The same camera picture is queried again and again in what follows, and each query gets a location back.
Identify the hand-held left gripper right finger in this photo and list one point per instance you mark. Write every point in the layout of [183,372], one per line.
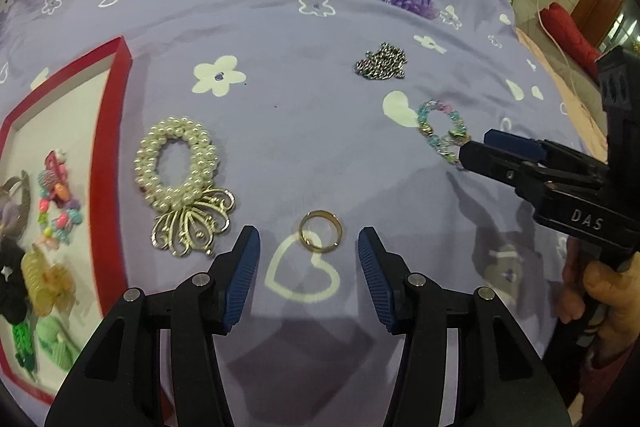
[375,272]

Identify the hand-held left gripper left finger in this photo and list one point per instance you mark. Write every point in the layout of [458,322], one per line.
[241,277]

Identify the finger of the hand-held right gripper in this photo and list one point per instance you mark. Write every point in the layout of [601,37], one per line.
[515,144]
[495,167]

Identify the yellow hair claw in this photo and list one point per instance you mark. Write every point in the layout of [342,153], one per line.
[50,288]

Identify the red shallow box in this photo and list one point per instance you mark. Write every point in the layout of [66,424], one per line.
[90,132]

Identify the pink hair clip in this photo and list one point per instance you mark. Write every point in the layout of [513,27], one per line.
[54,164]

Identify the black scrunchie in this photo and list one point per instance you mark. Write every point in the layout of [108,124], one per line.
[12,287]

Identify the person's right hand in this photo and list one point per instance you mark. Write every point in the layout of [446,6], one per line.
[612,302]

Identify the red cushion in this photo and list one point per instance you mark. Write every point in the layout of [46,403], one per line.
[570,33]

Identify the brown wooden furniture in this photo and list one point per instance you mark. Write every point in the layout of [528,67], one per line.
[600,2]

